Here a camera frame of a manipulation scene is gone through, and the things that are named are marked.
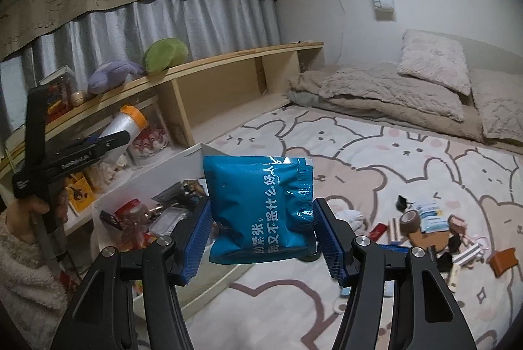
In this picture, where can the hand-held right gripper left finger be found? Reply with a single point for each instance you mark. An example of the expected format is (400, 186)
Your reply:
(196, 241)

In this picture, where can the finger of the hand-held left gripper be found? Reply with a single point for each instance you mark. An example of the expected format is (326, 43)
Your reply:
(106, 141)

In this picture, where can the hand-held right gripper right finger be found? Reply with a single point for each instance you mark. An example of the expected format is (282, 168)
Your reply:
(333, 247)

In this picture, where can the white bottle orange cap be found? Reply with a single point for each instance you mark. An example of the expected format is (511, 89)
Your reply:
(122, 123)

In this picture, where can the white cardboard box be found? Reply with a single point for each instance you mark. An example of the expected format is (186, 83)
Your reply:
(143, 178)

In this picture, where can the blue foil packet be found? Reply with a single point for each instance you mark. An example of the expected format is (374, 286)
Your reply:
(257, 211)

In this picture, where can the person's left forearm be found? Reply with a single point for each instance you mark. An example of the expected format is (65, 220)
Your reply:
(24, 272)

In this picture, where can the person's left hand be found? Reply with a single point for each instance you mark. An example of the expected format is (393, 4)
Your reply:
(32, 209)

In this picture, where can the display case with white doll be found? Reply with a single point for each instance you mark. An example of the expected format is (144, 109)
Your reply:
(108, 172)

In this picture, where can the clear zip bag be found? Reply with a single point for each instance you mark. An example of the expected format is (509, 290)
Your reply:
(167, 221)

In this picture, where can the white crumpled cloth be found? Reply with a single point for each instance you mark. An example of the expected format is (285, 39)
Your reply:
(353, 217)

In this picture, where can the display case with red doll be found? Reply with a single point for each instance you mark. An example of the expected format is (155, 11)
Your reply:
(151, 139)

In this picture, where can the clear box of crayons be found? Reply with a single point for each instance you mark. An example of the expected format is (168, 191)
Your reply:
(61, 96)

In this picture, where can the small red packet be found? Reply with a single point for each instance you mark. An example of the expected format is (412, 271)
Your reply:
(378, 231)

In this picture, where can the small round wooden ornament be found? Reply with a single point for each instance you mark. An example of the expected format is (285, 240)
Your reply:
(78, 98)

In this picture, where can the small yellow box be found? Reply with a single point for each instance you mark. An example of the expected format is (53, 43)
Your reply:
(81, 198)

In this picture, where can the purple plush toy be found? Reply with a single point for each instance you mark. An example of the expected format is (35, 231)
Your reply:
(110, 76)

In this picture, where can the book with white cover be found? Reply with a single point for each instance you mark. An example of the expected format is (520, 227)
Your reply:
(55, 74)

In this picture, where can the crinkly clear snack bag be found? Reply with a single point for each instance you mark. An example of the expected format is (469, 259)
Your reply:
(130, 221)

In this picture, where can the black snack packet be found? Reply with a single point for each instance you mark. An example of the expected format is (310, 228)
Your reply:
(108, 220)

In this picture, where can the brown tape roll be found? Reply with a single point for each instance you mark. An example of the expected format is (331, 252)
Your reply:
(409, 222)

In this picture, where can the black binder clip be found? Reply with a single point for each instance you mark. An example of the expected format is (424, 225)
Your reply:
(402, 202)

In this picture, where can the bear printed bed sheet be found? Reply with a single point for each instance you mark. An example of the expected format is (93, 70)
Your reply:
(367, 170)

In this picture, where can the brown bear shaped coaster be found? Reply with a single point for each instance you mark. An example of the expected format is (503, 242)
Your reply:
(425, 243)

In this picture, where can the green plush toy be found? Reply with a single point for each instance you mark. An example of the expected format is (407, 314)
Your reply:
(165, 55)

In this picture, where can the small white blue sachet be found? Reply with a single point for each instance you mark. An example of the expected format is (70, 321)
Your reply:
(433, 217)

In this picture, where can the small black gadget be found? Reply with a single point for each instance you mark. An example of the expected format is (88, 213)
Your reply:
(444, 262)

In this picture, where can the wooden shelf unit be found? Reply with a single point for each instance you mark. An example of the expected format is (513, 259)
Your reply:
(229, 88)

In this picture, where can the grey curtain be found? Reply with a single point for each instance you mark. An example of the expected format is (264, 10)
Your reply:
(212, 23)

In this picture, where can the brown fleece blanket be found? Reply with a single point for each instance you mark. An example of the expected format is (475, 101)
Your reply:
(310, 88)

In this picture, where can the beige textured quilt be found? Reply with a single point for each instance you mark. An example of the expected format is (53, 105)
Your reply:
(388, 92)

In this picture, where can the fluffy beige square pillow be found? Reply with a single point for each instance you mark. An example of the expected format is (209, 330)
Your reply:
(435, 59)

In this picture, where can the beige textured flat pillow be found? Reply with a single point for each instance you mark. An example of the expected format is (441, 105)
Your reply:
(498, 108)

